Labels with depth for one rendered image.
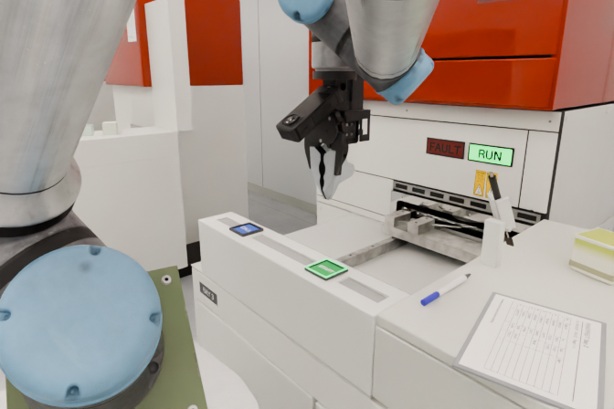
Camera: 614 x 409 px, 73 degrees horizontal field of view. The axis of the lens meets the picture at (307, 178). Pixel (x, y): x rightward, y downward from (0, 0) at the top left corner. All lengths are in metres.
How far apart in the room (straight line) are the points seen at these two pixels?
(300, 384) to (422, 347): 0.33
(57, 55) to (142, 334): 0.22
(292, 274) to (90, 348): 0.45
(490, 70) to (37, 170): 0.97
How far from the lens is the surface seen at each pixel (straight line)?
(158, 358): 0.57
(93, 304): 0.38
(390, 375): 0.67
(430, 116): 1.25
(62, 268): 0.38
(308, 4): 0.55
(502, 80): 1.10
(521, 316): 0.69
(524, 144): 1.14
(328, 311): 0.72
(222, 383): 0.76
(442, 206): 1.26
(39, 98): 0.32
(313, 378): 0.83
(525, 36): 1.09
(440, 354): 0.60
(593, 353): 0.66
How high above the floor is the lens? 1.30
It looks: 14 degrees down
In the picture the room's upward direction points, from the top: straight up
